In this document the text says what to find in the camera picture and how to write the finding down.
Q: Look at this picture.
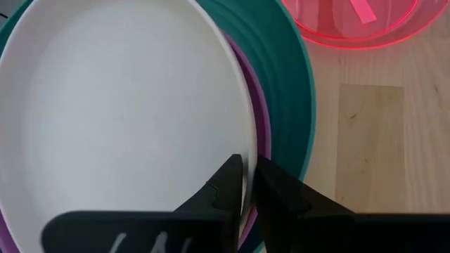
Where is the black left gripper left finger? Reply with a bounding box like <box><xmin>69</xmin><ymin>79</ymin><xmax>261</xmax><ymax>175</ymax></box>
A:
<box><xmin>41</xmin><ymin>153</ymin><xmax>245</xmax><ymax>253</ymax></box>

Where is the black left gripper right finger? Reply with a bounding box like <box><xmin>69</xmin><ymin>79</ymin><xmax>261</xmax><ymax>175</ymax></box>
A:
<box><xmin>254</xmin><ymin>154</ymin><xmax>450</xmax><ymax>253</ymax></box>

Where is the purple plastic plate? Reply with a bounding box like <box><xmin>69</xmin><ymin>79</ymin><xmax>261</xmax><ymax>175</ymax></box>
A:
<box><xmin>0</xmin><ymin>32</ymin><xmax>273</xmax><ymax>253</ymax></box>

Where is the white plastic plate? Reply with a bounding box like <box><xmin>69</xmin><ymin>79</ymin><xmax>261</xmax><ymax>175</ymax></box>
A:
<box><xmin>0</xmin><ymin>0</ymin><xmax>259</xmax><ymax>253</ymax></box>

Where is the teal plastic plate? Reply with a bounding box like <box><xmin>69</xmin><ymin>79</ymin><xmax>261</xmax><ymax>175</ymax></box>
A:
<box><xmin>0</xmin><ymin>0</ymin><xmax>318</xmax><ymax>253</ymax></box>

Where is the pink translucent plastic plate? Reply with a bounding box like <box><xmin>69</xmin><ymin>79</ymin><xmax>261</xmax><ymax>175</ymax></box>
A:
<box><xmin>280</xmin><ymin>0</ymin><xmax>450</xmax><ymax>51</ymax></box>

